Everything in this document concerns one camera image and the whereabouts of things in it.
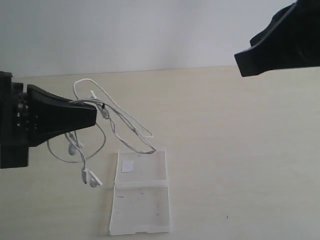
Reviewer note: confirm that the clear plastic storage case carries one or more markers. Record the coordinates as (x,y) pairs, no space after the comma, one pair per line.
(141,199)

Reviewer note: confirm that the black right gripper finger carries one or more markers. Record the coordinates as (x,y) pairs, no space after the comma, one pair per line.
(290,41)

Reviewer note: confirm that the white sticker in case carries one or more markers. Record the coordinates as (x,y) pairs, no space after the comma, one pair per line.
(127,166)

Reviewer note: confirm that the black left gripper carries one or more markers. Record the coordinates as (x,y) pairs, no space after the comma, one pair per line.
(52,116)

